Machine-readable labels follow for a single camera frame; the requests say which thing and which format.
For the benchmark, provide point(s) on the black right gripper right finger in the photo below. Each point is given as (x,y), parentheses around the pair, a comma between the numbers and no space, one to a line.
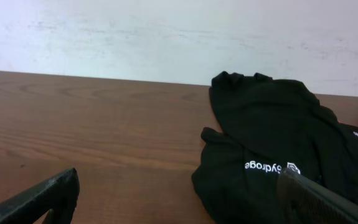
(304,201)

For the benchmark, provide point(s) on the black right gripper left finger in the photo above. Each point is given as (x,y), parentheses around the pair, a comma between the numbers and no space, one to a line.
(55,197)

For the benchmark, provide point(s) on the black printed t-shirt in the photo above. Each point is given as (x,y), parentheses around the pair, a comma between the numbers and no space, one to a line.
(268,126)

